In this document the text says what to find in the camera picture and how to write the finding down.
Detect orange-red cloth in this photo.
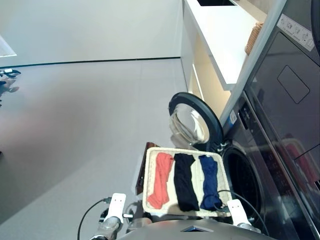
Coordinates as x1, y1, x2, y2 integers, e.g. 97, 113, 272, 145
146, 152, 175, 210

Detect black cloth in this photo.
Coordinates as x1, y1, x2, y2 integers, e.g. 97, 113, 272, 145
173, 152, 200, 212

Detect navy blue cloth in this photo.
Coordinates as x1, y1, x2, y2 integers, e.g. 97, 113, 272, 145
198, 154, 223, 211

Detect round washing machine door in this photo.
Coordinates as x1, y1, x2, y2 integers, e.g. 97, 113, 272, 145
167, 91, 225, 153

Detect brown wooden basket stand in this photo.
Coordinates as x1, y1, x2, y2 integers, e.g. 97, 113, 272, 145
134, 141, 161, 195

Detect pale woven laundry basket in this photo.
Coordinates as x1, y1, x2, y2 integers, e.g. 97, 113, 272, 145
142, 146, 233, 218

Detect brown woven basket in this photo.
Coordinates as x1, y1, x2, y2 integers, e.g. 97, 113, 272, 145
244, 21, 265, 55

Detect grey washing machine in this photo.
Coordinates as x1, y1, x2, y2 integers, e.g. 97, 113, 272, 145
219, 0, 320, 240

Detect blue energy label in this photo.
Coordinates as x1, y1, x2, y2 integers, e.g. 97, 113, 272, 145
228, 109, 238, 125

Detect white cabinet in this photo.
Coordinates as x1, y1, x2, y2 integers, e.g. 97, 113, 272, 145
181, 0, 268, 111

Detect silver robot torso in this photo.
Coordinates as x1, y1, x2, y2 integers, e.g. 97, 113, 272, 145
122, 217, 271, 240

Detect white warning label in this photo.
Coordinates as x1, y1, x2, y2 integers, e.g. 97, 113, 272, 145
277, 13, 316, 52

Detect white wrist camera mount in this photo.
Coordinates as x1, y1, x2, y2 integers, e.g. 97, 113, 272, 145
226, 198, 251, 225
106, 192, 127, 223

